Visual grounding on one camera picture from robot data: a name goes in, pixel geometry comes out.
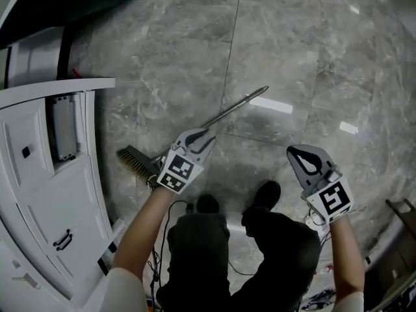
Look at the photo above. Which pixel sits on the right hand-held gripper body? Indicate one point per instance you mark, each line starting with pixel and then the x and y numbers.
pixel 331 200

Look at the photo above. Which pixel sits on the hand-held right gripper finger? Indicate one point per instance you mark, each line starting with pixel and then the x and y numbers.
pixel 320 158
pixel 298 171

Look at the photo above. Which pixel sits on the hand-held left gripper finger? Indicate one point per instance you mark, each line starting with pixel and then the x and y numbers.
pixel 208 149
pixel 182 138

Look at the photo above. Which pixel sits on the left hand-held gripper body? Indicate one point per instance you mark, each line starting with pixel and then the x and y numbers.
pixel 178 174

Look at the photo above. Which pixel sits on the person's left forearm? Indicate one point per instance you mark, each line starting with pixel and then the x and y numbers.
pixel 139 232

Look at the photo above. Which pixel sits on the person's right forearm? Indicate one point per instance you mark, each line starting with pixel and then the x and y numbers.
pixel 344 258

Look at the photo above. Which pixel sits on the person's right black shoe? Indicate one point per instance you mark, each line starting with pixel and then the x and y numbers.
pixel 267 193

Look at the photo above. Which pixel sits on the person's black shoe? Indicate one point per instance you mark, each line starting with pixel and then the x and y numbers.
pixel 267 193
pixel 208 203

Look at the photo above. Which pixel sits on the person's left black shoe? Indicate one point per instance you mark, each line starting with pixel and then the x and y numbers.
pixel 208 203

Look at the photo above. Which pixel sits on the person's black trousers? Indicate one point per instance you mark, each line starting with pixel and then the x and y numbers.
pixel 201 255

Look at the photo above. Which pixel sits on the grey plastic box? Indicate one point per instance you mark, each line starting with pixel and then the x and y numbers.
pixel 65 128

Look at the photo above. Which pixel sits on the small red object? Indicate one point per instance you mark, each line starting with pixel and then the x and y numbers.
pixel 75 72

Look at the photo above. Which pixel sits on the white vanity cabinet with sink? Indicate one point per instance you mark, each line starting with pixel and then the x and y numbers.
pixel 39 190

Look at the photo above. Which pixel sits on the green and white bathtub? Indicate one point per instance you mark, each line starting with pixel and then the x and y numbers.
pixel 65 5

